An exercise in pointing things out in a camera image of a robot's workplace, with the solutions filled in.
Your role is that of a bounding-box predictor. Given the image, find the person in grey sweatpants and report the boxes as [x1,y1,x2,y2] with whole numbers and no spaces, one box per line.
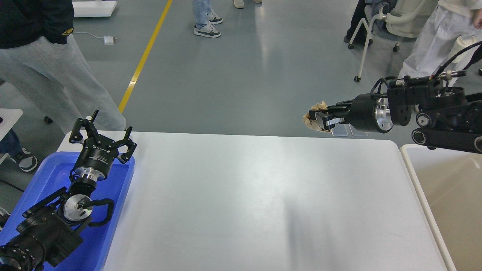
[0,0,127,133]

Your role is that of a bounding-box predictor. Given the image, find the white board on floor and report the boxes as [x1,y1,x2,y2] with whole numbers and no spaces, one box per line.
[73,0,117,18]

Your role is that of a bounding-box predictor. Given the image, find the person in white clothes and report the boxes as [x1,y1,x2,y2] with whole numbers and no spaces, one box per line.
[398,0,482,78]

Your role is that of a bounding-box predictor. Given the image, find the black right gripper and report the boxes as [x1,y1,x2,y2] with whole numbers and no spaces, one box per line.
[309,94,393,134]

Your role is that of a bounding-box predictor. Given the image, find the person in blue jeans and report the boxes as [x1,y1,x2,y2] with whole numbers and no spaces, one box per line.
[192,0,223,38]

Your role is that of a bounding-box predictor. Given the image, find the white cup with lid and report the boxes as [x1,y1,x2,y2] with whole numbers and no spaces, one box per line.
[449,35,477,63]

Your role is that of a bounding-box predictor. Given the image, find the white plastic bin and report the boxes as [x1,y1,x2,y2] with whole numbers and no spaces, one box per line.
[400,145,482,271]

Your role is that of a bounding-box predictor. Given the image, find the left metal floor plate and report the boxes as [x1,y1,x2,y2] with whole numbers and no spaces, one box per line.
[331,124,349,137]

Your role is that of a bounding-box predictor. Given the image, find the white office chair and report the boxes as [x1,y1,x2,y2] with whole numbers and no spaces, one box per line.
[348,0,437,82]

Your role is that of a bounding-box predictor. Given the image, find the person in black trousers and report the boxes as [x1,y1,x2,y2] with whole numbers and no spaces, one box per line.
[343,0,372,46]

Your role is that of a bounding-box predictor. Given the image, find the metal floor plate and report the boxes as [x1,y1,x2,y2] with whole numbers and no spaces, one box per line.
[331,124,349,137]
[348,125,368,137]

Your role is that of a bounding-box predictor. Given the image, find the seated person blue jeans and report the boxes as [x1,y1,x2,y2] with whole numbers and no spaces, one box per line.
[0,129,38,172]

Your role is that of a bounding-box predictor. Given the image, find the brown paper ball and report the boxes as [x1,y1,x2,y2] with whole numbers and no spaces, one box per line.
[302,100,331,132]

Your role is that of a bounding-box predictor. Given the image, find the white side table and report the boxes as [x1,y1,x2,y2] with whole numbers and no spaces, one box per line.
[0,108,23,140]

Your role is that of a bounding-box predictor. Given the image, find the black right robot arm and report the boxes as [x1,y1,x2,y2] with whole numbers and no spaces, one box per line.
[303,42,482,153]

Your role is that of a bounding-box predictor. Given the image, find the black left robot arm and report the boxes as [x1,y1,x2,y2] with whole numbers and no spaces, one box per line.
[1,110,137,271]

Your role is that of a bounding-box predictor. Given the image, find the right metal floor plate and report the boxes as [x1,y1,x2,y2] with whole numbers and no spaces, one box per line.
[348,125,368,137]

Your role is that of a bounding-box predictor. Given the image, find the white power adapter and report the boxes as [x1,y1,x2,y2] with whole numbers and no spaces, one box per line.
[103,36,115,45]

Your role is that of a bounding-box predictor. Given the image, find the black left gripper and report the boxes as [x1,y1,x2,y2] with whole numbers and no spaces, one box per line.
[69,110,137,181]

